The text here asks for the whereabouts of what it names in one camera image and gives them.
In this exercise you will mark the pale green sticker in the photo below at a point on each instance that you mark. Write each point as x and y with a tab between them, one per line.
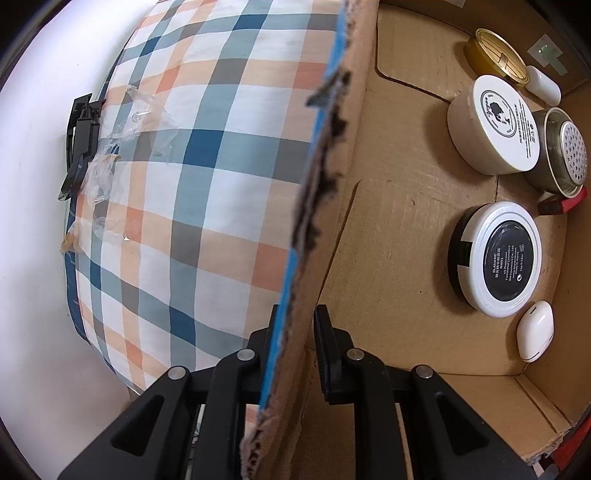
550	56

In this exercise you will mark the gold round tin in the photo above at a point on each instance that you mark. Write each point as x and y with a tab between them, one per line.
501	57

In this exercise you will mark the black plastic clip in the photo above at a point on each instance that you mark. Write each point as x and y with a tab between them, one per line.
83	138

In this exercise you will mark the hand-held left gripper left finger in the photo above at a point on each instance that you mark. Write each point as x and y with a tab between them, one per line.
273	324

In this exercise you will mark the plaid checked pillow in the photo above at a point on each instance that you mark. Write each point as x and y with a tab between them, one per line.
207	175

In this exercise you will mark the small dark red box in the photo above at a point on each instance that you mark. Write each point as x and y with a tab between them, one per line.
565	204

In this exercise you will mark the crumpled clear tape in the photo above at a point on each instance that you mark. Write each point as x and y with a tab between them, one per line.
108	166

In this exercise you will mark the brown cardboard box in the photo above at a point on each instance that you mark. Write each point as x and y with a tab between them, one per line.
406	240

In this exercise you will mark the black and white round compact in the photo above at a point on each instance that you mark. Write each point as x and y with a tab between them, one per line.
508	261

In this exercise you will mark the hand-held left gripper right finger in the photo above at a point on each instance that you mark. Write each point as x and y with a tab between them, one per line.
323	342

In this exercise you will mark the white round jar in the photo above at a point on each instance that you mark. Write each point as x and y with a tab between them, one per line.
501	122

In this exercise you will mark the small white oblong case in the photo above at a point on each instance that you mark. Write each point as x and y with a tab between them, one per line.
545	85

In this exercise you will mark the metal tin with perforated lid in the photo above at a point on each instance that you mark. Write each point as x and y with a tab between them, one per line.
572	152

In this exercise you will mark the white oval earbud case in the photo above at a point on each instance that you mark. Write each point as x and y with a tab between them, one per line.
535	330

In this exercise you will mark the red object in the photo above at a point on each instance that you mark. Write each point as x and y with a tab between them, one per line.
565	454

